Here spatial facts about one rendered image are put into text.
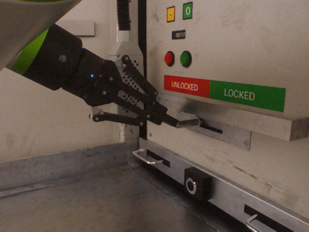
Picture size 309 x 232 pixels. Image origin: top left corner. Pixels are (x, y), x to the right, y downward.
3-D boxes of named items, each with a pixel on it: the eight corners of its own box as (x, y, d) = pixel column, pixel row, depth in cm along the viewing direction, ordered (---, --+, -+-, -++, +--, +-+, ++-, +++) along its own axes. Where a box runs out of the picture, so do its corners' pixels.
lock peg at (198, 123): (179, 131, 55) (179, 111, 54) (173, 129, 57) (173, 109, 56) (204, 127, 58) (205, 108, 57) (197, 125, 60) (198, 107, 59)
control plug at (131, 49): (117, 119, 66) (115, 41, 62) (109, 115, 70) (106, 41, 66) (147, 115, 70) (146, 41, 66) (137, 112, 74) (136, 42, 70)
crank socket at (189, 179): (199, 203, 54) (200, 179, 53) (181, 191, 60) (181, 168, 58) (210, 200, 56) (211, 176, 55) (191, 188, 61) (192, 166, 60)
